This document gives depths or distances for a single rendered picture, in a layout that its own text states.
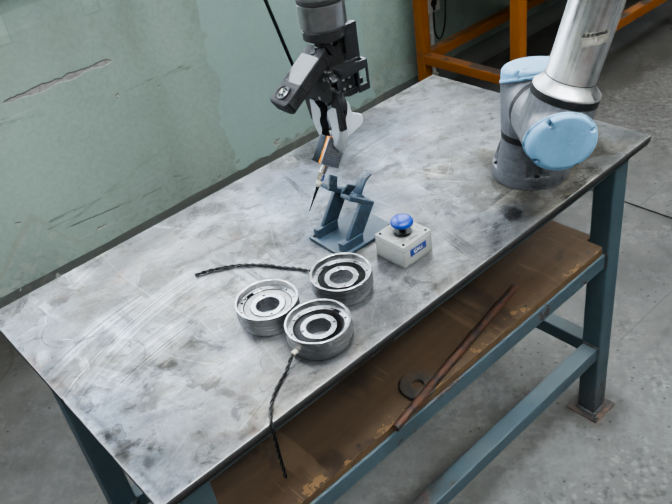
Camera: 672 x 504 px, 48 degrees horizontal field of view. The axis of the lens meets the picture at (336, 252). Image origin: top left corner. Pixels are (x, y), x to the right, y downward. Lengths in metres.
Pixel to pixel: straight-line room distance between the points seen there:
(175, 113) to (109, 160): 0.30
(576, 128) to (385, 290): 0.41
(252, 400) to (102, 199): 1.82
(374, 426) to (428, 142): 0.65
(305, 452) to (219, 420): 0.30
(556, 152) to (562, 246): 0.49
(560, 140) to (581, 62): 0.13
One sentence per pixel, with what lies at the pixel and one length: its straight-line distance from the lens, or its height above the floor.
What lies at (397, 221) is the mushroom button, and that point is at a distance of 1.31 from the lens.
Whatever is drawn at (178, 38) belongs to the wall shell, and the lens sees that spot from 2.87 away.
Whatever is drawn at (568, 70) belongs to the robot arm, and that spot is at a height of 1.08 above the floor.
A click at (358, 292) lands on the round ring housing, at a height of 0.83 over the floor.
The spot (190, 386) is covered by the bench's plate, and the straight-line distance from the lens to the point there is 1.20.
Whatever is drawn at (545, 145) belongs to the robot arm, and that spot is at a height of 0.97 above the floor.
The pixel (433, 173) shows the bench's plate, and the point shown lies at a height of 0.80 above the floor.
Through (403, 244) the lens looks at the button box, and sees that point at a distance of 1.31.
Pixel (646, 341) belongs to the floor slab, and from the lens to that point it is 2.39.
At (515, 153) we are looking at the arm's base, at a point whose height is 0.87.
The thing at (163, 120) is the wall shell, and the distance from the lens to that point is 2.90.
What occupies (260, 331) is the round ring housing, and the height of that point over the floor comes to 0.82.
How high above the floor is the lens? 1.61
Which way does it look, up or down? 36 degrees down
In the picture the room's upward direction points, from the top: 10 degrees counter-clockwise
